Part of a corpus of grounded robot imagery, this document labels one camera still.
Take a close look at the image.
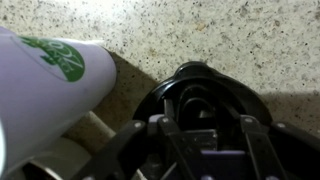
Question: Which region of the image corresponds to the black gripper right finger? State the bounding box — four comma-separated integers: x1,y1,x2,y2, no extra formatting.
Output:
239,114,320,180

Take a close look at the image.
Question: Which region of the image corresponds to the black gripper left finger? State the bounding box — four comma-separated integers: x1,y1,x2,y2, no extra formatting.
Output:
71,114,198,180

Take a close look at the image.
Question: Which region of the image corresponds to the black blender lid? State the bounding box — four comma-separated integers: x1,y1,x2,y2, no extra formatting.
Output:
132,60,274,158

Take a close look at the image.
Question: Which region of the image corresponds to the white ceramic bowl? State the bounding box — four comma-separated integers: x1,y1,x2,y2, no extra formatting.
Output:
21,110,148,180

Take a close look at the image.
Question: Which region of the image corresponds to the white mug green logo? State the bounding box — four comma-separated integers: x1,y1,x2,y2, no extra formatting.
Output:
0,25,118,178

